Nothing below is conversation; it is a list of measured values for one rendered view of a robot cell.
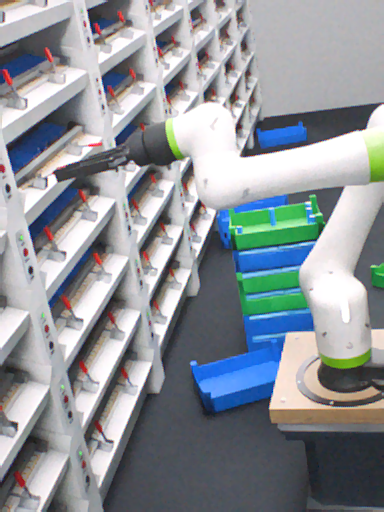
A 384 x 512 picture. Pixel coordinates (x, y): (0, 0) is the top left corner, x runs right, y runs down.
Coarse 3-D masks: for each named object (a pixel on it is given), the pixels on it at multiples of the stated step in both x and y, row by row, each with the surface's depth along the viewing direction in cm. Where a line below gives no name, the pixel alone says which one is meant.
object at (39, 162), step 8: (80, 128) 219; (64, 136) 211; (72, 136) 213; (80, 136) 217; (56, 144) 204; (48, 152) 198; (56, 152) 202; (64, 152) 204; (40, 160) 192; (48, 160) 197; (24, 168) 186; (32, 168) 187; (40, 168) 192; (16, 176) 180; (24, 176) 182; (16, 184) 179; (24, 184) 180
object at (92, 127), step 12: (48, 120) 224; (60, 120) 223; (72, 120) 222; (84, 120) 222; (96, 120) 221; (84, 132) 222; (96, 132) 223; (84, 144) 215; (72, 156) 205; (84, 156) 208; (48, 168) 194; (48, 180) 188; (72, 180) 202; (24, 192) 167; (36, 192) 180; (48, 192) 183; (60, 192) 193; (24, 204) 168; (36, 204) 176; (48, 204) 185; (36, 216) 178
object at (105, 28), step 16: (96, 16) 273; (112, 16) 278; (128, 16) 277; (144, 16) 276; (96, 32) 253; (112, 32) 261; (128, 32) 261; (144, 32) 276; (96, 48) 222; (112, 48) 245; (128, 48) 257; (112, 64) 241
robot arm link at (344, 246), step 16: (368, 128) 181; (352, 192) 185; (368, 192) 183; (336, 208) 189; (352, 208) 185; (368, 208) 185; (336, 224) 188; (352, 224) 186; (368, 224) 187; (320, 240) 192; (336, 240) 188; (352, 240) 187; (320, 256) 191; (336, 256) 189; (352, 256) 189; (304, 272) 193; (352, 272) 192; (304, 288) 191
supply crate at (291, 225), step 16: (288, 208) 267; (304, 208) 267; (240, 224) 270; (256, 224) 270; (288, 224) 265; (304, 224) 249; (320, 224) 248; (240, 240) 251; (256, 240) 251; (272, 240) 251; (288, 240) 251; (304, 240) 251
